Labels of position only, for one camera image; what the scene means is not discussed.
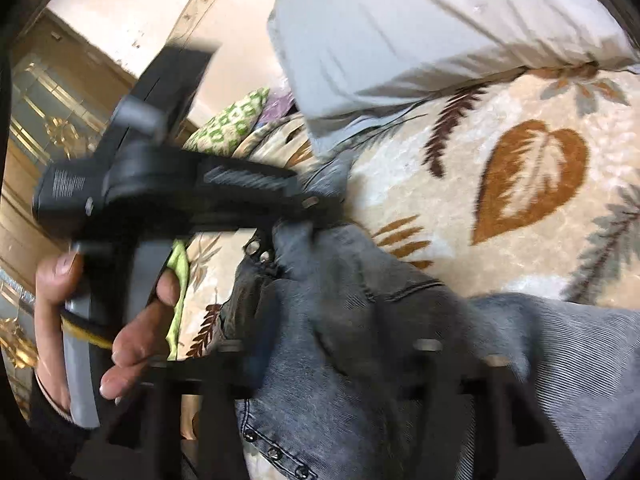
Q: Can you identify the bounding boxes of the gold ornate wardrobe door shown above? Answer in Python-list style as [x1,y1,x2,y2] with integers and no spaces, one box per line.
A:
[0,9,143,411]

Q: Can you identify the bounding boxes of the white pillow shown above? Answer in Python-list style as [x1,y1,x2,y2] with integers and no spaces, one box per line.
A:
[266,0,640,155]

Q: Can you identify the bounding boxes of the lime green cloth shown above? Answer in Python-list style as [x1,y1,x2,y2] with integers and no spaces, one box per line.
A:
[164,239,192,362]

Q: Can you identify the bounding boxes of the grey denim pants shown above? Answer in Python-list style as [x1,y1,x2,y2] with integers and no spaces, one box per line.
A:
[207,150,640,480]

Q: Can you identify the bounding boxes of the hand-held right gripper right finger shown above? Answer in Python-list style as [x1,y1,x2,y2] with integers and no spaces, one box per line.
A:
[400,337,588,480]

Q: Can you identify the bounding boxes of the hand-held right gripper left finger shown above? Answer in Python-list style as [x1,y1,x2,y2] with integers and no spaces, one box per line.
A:
[102,341,263,480]

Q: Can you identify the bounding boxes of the person's left forearm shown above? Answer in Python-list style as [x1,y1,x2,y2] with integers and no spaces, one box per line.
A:
[27,372,101,480]

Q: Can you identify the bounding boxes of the leaf printed blanket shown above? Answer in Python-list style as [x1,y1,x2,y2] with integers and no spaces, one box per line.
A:
[167,62,640,363]

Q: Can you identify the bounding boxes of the green patterned cushion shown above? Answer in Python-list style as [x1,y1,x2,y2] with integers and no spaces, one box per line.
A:
[184,87,272,155]

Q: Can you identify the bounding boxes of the yellow black cable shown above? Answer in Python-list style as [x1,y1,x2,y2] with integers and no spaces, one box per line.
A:
[59,309,115,350]

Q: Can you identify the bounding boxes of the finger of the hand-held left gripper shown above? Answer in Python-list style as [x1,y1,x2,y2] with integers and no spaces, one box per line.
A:
[197,187,347,233]

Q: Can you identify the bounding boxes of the person's left hand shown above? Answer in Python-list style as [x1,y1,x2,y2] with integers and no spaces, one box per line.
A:
[34,251,182,407]

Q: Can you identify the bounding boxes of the purple cloth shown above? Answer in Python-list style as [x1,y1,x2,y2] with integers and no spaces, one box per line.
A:
[259,89,297,122]

